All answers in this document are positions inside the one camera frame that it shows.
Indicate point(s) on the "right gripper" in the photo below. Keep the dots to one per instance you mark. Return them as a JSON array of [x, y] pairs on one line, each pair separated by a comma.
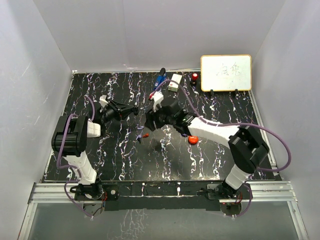
[[152, 116]]

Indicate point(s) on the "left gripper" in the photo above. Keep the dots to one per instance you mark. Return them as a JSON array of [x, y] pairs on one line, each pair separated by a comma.
[[120, 110]]

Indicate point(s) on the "black earbud charging case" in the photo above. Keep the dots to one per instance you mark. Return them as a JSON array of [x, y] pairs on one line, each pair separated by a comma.
[[135, 110]]

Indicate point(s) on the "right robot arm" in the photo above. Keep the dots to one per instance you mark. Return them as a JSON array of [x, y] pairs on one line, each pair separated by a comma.
[[247, 147]]

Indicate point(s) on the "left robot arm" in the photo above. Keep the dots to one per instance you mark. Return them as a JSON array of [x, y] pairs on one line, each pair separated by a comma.
[[70, 137]]

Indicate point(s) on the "white and green box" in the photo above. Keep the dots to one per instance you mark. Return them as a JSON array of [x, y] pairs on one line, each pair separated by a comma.
[[175, 82]]

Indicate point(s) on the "blue stapler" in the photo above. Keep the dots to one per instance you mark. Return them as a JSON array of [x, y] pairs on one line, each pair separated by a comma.
[[160, 78]]

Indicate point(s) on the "red button device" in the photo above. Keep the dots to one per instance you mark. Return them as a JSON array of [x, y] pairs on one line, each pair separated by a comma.
[[194, 79]]

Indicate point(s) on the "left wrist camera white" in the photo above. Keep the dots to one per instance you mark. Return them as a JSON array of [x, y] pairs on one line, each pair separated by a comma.
[[103, 101]]

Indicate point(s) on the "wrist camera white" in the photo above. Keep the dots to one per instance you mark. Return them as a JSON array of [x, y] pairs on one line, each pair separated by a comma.
[[156, 97], [103, 101]]

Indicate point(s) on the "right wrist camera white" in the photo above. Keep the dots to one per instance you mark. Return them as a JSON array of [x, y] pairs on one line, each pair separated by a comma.
[[156, 97]]

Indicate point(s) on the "white whiteboard with wooden frame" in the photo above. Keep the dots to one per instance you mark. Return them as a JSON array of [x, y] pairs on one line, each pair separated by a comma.
[[226, 73]]

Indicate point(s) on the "aluminium frame rail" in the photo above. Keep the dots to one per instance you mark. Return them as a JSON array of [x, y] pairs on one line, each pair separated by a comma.
[[162, 194]]

